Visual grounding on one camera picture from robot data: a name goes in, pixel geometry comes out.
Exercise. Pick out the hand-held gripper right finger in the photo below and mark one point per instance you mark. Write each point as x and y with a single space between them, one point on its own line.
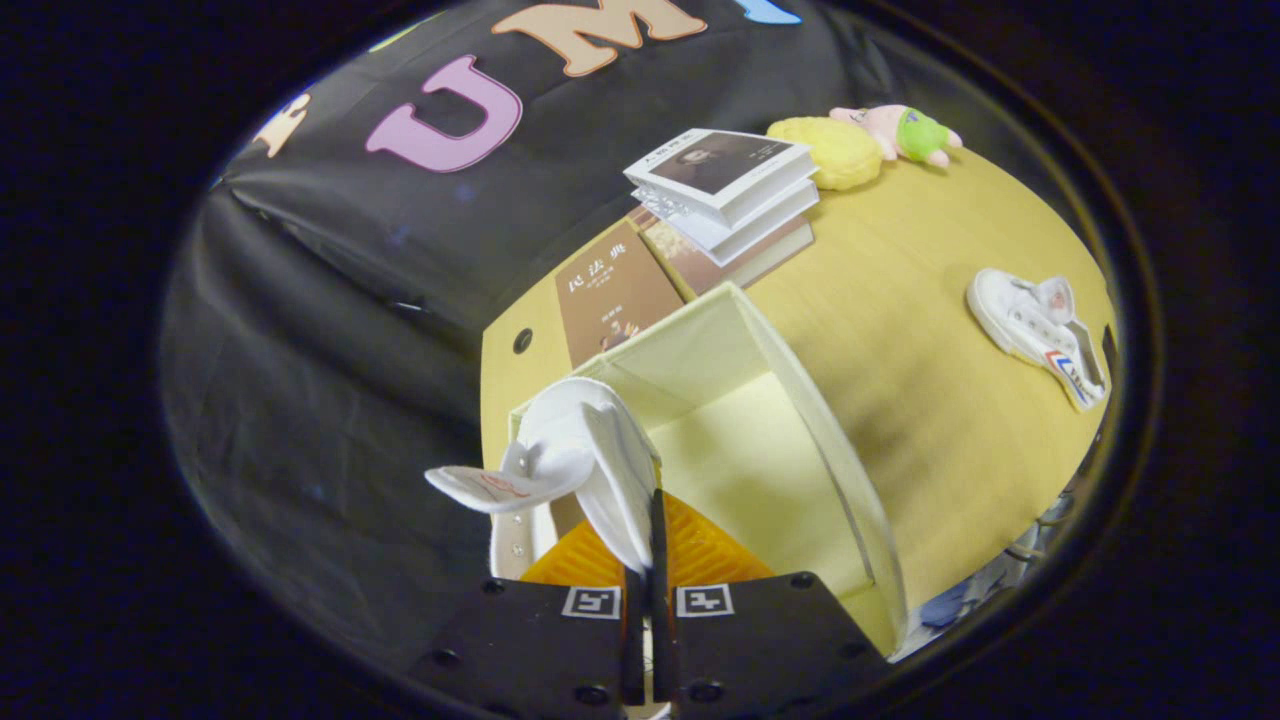
659 560

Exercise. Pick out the white canvas shoe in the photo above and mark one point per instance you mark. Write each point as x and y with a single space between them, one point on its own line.
600 440
1020 320

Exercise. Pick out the person's blue jeans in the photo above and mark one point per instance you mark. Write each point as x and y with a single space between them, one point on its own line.
960 600

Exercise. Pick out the black table grommet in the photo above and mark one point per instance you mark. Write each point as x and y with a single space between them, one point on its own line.
522 340

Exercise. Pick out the white book with portrait cover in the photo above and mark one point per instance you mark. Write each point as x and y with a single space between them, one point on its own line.
720 160

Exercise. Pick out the brown-covered thick book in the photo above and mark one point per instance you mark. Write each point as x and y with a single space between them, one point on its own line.
760 262

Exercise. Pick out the yellow plush toy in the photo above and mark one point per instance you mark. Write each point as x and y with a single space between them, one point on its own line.
830 150

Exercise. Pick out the pink and green plush toy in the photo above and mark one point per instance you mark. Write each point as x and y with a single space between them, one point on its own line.
915 135

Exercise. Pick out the grey fabric storage box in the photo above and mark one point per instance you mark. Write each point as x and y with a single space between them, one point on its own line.
760 450

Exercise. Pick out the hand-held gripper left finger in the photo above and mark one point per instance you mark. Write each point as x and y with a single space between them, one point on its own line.
530 640

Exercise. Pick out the thin brown book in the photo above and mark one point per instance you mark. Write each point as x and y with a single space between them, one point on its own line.
610 290

